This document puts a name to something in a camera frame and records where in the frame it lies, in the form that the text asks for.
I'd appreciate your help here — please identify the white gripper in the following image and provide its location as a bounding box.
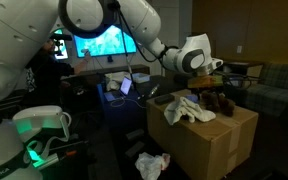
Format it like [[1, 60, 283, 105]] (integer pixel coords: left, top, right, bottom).
[[187, 75, 223, 88]]

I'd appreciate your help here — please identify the brown plush toy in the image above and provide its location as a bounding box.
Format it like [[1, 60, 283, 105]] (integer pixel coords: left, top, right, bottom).
[[201, 91, 235, 117]]

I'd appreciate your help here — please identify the white towel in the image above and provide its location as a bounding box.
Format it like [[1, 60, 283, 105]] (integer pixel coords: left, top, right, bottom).
[[164, 97, 216, 125]]

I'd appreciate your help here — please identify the white plastic bag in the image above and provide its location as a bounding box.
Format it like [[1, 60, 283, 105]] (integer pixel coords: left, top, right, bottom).
[[135, 152, 171, 180]]

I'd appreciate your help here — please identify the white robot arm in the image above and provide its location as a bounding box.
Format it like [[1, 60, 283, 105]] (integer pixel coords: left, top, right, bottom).
[[0, 0, 223, 180]]

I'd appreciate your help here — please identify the cardboard box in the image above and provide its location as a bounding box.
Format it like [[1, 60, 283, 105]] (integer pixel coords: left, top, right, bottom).
[[146, 99, 258, 180]]

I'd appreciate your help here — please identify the black block near box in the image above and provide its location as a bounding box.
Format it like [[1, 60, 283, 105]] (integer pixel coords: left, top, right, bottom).
[[126, 129, 144, 141]]

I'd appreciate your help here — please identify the black rectangular case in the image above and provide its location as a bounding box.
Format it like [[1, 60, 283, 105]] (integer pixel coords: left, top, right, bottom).
[[154, 94, 175, 105]]

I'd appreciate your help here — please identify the dark wooden shelf unit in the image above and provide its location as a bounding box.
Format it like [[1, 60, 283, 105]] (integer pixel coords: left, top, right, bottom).
[[223, 61, 263, 77]]

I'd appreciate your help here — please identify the small laptop on table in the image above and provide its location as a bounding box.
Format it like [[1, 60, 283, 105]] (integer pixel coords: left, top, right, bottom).
[[104, 77, 132, 102]]

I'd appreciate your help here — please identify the green plaid sofa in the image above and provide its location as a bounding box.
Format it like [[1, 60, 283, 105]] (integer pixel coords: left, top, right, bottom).
[[245, 63, 288, 116]]

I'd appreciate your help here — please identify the black block front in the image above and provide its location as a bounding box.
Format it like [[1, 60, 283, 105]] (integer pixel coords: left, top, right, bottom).
[[125, 141, 145, 158]]

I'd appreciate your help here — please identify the person in black shirt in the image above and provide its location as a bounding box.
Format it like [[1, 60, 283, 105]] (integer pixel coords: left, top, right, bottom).
[[22, 39, 92, 107]]

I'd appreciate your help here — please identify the wall monitor screen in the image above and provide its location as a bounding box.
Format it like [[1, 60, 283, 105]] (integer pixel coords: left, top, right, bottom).
[[54, 25, 137, 60]]

